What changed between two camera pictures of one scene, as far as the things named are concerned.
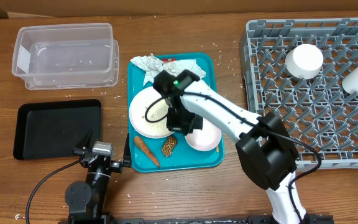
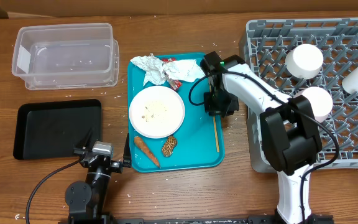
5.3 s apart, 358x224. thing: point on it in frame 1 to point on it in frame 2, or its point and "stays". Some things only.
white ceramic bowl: [304, 61] stays
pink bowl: [206, 139] to [321, 101]
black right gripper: [176, 126] to [212, 108]
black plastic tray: [53, 129] stays
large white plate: [148, 114] stays
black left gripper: [116, 167] stays
